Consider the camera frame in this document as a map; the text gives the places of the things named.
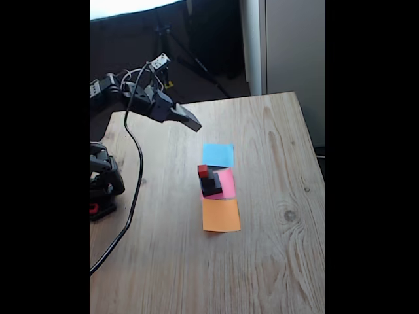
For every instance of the medium black block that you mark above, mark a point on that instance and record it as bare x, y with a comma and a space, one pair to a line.
217, 189

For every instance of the bright white panel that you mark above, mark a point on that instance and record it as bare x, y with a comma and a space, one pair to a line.
131, 6

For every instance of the white cabinet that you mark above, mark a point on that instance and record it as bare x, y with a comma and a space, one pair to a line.
294, 49

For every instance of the small black cube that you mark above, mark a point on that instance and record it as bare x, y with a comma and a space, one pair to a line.
207, 181

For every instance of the bare circuit board camera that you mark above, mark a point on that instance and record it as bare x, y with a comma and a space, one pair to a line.
160, 61

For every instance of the black tripod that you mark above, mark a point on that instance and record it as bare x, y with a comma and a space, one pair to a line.
199, 65

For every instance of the yellow tripod tag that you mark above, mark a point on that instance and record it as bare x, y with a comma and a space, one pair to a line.
169, 85

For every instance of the red base clamp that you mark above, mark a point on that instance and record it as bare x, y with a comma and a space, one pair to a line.
93, 208

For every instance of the pink paper sheet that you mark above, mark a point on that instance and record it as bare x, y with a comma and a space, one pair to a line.
229, 183

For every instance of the blue paper sheet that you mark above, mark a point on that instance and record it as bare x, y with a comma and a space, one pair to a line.
218, 155

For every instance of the orange paper sheet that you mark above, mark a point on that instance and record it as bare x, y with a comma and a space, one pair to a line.
221, 216

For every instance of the small red cube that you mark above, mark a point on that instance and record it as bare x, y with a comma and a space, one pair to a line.
203, 170

